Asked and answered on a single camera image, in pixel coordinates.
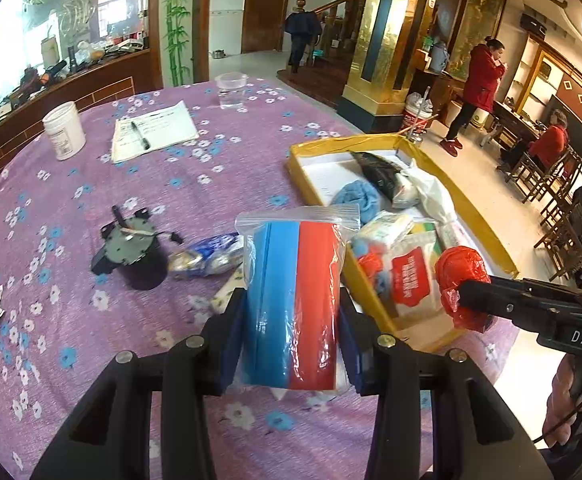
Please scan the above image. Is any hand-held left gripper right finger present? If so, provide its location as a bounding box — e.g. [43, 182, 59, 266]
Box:
[338, 285, 543, 480]

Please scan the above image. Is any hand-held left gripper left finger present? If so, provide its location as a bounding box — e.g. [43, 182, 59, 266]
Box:
[31, 286, 248, 480]

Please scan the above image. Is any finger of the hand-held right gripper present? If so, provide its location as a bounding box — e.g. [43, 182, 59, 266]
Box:
[458, 278, 582, 314]
[491, 309, 558, 334]

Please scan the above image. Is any red plastic bag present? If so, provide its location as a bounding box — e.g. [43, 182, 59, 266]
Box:
[433, 246, 498, 333]

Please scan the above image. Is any zip bag of sponges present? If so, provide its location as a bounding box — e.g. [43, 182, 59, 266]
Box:
[235, 203, 362, 392]

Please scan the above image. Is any blue white plastic bag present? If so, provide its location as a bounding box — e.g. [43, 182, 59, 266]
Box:
[167, 234, 246, 277]

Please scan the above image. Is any red label tissue pack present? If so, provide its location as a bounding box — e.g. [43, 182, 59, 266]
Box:
[388, 232, 444, 318]

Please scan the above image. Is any yellow cardboard box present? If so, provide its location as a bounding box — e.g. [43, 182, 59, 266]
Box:
[286, 132, 519, 353]

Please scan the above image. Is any person's right hand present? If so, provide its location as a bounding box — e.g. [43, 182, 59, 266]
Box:
[541, 355, 582, 453]

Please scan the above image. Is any orange blue yarn ball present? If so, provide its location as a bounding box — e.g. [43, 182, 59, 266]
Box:
[351, 237, 397, 301]

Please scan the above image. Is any row of wooden chairs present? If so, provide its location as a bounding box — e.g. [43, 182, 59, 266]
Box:
[508, 150, 582, 281]

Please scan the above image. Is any black cylindrical motor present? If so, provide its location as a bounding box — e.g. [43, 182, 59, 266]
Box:
[90, 205, 184, 291]

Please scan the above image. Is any purple floral tablecloth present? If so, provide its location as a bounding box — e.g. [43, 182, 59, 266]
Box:
[0, 79, 519, 480]

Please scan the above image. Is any blue knit cloth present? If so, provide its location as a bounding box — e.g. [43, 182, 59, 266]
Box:
[331, 179, 382, 225]

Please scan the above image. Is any dark wooden writing table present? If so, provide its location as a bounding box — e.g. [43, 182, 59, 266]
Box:
[491, 100, 542, 161]

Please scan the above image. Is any black foil packet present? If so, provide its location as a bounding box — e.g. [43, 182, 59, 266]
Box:
[352, 150, 414, 201]

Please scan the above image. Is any broom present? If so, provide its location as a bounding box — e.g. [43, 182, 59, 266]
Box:
[396, 112, 442, 138]

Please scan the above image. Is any white red bucket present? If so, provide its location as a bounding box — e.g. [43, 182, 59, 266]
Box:
[403, 92, 434, 133]

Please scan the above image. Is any wooden sideboard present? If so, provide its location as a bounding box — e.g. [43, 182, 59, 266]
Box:
[413, 67, 467, 126]

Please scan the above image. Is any white notepad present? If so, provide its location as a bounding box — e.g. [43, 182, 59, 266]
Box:
[111, 101, 199, 164]

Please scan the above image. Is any black pen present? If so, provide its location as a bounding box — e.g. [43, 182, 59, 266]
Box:
[131, 121, 151, 150]

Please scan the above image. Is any blue grey thermos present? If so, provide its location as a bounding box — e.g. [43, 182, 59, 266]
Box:
[428, 42, 449, 73]

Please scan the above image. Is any clear plastic cup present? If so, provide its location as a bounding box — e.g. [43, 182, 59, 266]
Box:
[215, 72, 249, 110]

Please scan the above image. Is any white plastic jar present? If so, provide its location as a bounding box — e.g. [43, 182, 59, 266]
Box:
[42, 101, 86, 162]

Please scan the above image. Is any black speaker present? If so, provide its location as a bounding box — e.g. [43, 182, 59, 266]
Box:
[520, 14, 547, 38]

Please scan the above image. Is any gold pillar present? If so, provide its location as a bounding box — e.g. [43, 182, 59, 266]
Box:
[338, 0, 477, 133]

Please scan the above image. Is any wooden counter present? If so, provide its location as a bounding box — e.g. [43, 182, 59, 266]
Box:
[0, 47, 164, 196]

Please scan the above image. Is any wooden staircase railing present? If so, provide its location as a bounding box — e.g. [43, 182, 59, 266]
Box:
[276, 0, 372, 106]

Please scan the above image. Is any pile of counter clutter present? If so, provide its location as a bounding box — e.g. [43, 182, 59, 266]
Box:
[1, 30, 149, 106]

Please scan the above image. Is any wooden door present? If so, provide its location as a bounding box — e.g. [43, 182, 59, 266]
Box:
[241, 0, 292, 53]

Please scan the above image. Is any etched glass panel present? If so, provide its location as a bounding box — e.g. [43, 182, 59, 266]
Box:
[0, 0, 149, 116]

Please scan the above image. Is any black cable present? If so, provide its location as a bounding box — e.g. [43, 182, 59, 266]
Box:
[531, 382, 582, 447]

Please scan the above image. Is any wall shelving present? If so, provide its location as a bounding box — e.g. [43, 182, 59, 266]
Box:
[504, 35, 582, 181]

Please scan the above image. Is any landscape wall painting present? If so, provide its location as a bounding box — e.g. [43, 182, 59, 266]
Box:
[448, 0, 507, 81]

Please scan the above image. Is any dark coat on stair post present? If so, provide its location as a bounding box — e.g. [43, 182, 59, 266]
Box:
[285, 10, 323, 73]

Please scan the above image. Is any bamboo wall decal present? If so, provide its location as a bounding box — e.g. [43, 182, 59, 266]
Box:
[163, 0, 192, 86]

